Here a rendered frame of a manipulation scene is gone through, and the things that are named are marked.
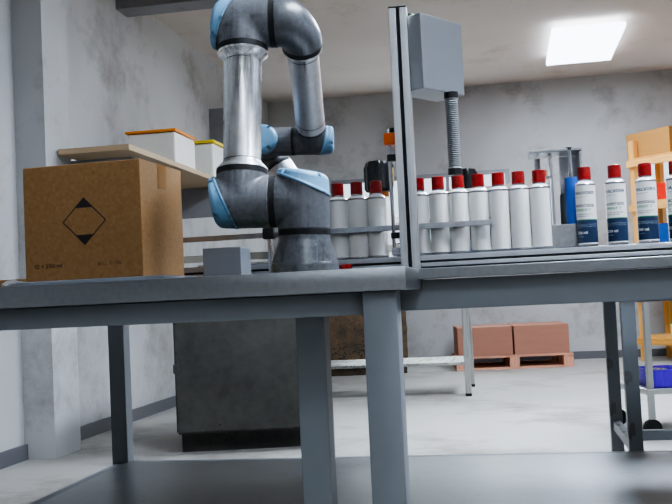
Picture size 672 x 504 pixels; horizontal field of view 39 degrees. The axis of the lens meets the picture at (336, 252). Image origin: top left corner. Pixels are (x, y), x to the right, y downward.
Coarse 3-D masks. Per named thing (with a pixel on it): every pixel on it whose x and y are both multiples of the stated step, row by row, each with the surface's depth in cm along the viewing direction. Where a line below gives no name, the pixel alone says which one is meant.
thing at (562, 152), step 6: (534, 150) 250; (540, 150) 250; (546, 150) 249; (552, 150) 249; (558, 150) 249; (564, 150) 249; (576, 150) 248; (528, 156) 256; (534, 156) 256; (540, 156) 257; (546, 156) 257; (552, 156) 258; (558, 156) 258; (564, 156) 259
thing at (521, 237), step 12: (516, 180) 244; (516, 192) 243; (528, 192) 244; (516, 204) 243; (528, 204) 244; (516, 216) 243; (528, 216) 243; (516, 228) 243; (528, 228) 243; (516, 240) 243; (528, 240) 243
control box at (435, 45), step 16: (416, 16) 234; (432, 16) 237; (416, 32) 234; (432, 32) 237; (448, 32) 241; (416, 48) 234; (432, 48) 236; (448, 48) 241; (416, 64) 234; (432, 64) 236; (448, 64) 240; (416, 80) 234; (432, 80) 235; (448, 80) 240; (416, 96) 242; (432, 96) 243
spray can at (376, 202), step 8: (376, 184) 250; (376, 192) 250; (368, 200) 250; (376, 200) 249; (384, 200) 250; (368, 208) 251; (376, 208) 249; (384, 208) 250; (368, 216) 251; (376, 216) 249; (384, 216) 250; (368, 224) 251; (376, 224) 249; (384, 224) 250; (368, 232) 251; (376, 232) 249; (384, 232) 249; (376, 240) 249; (384, 240) 249; (376, 248) 249; (384, 248) 249; (376, 256) 249; (384, 256) 249
